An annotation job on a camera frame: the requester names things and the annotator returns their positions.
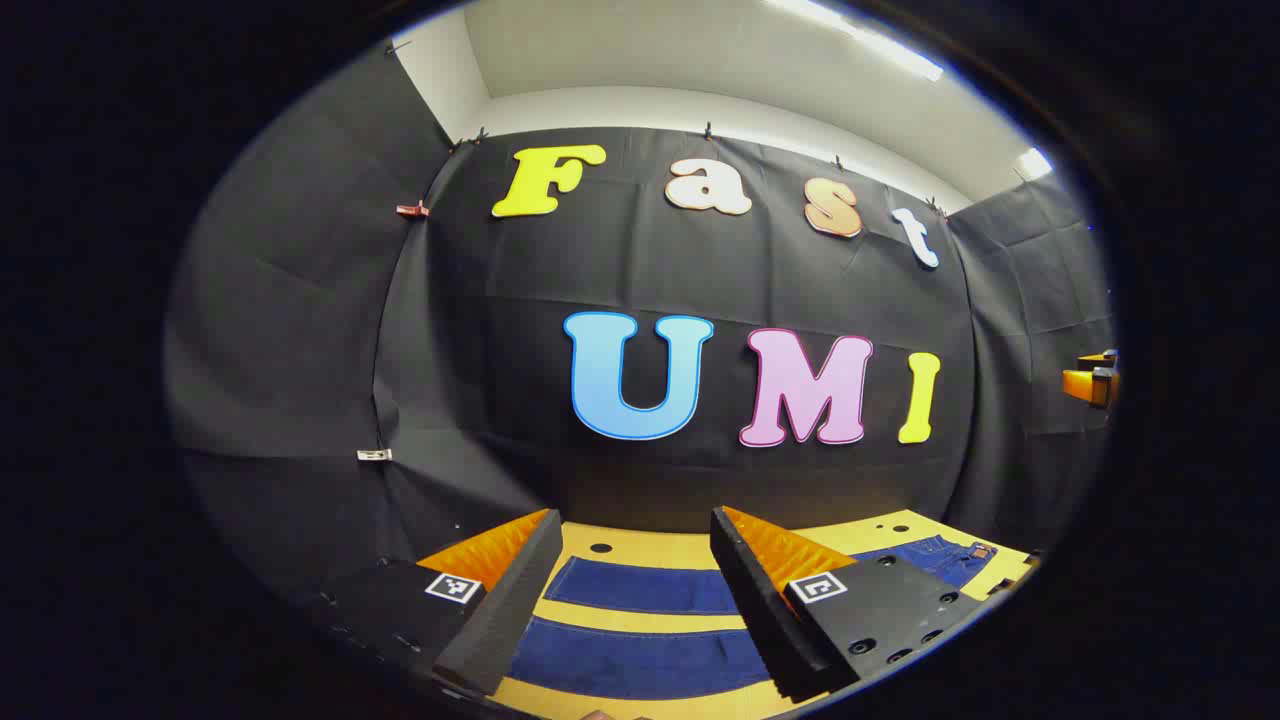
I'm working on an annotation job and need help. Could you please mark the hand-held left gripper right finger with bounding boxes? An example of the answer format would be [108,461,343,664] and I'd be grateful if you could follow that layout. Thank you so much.
[709,505,986,704]

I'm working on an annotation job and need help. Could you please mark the blue jeans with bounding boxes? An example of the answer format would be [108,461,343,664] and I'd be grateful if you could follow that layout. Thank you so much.
[508,535,998,701]

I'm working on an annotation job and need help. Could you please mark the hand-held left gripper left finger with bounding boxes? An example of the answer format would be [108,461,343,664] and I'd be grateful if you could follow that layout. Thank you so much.
[300,508,564,698]

